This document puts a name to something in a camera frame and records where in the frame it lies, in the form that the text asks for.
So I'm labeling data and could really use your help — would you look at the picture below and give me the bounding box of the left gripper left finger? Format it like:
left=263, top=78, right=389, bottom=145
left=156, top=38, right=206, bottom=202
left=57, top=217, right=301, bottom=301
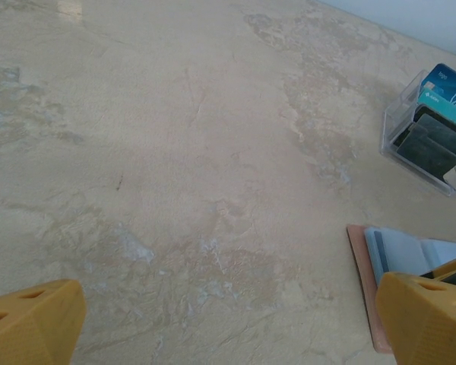
left=0, top=278, right=87, bottom=365

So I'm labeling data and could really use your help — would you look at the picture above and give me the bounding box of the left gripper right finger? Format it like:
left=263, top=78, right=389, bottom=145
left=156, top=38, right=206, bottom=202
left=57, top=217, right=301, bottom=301
left=375, top=271, right=456, bottom=365

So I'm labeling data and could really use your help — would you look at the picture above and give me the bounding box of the pink leather card holder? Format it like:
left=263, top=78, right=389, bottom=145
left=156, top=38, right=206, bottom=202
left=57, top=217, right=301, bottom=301
left=345, top=224, right=456, bottom=354

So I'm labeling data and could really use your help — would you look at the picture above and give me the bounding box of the clear acrylic card box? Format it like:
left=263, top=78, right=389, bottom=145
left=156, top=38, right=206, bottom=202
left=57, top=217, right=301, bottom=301
left=378, top=62, right=456, bottom=198

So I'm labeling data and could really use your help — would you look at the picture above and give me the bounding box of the dark green card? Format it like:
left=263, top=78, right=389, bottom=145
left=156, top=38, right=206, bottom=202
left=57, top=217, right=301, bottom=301
left=413, top=105, right=456, bottom=157
left=391, top=123, right=456, bottom=183

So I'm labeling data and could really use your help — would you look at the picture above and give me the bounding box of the teal card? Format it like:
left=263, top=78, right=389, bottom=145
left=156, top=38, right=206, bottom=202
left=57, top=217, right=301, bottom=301
left=416, top=89, right=456, bottom=134

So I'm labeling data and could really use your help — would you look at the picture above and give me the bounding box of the blue VIP card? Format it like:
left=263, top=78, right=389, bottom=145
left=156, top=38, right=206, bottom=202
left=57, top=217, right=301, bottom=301
left=417, top=62, right=456, bottom=115

